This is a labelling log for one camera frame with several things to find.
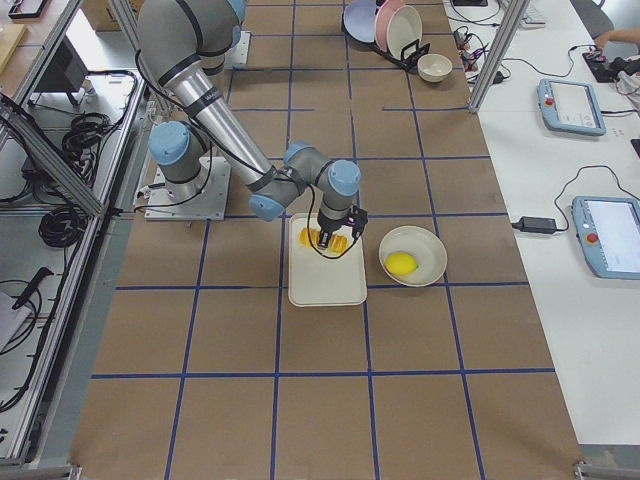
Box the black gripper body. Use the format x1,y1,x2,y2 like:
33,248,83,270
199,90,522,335
316,223,349,250

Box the orange striped bread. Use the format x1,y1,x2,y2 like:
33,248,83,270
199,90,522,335
298,227,349,254

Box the blue plate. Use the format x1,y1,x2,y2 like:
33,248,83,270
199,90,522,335
342,0,377,43

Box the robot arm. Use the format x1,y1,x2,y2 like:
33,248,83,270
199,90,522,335
137,0,367,250

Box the cream plate with lemon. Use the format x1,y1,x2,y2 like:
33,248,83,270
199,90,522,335
378,225,448,287

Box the cream plate in rack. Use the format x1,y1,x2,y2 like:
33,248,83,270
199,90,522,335
387,5,423,60

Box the pink plate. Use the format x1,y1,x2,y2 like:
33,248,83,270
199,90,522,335
374,0,405,52

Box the person hand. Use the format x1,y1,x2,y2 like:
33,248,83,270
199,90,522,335
594,30,618,49

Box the yellow lemon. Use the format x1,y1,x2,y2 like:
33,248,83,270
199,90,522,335
384,251,418,276

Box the cream rectangular tray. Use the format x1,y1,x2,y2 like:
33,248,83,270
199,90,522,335
288,213,367,307

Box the small cream bowl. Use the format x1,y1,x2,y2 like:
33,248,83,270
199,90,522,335
417,53,453,83

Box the black power brick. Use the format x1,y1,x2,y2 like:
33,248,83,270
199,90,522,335
513,216,557,234

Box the black dish rack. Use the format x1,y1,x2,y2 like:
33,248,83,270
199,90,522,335
342,1,430,72

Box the upper teach pendant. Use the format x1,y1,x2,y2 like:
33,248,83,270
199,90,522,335
537,78,607,136

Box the teach pendant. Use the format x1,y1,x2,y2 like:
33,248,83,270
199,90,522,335
571,196,639,280
537,78,607,136

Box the lower teach pendant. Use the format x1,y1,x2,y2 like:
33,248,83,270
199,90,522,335
571,196,639,280

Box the cardboard box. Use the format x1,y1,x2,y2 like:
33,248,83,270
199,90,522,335
81,0,120,32

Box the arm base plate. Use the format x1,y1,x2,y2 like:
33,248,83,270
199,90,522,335
224,30,251,70
144,156,231,222

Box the aluminium frame post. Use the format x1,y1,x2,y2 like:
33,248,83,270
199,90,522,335
468,0,529,113

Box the coiled black cables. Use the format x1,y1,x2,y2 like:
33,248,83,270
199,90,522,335
38,112,119,249

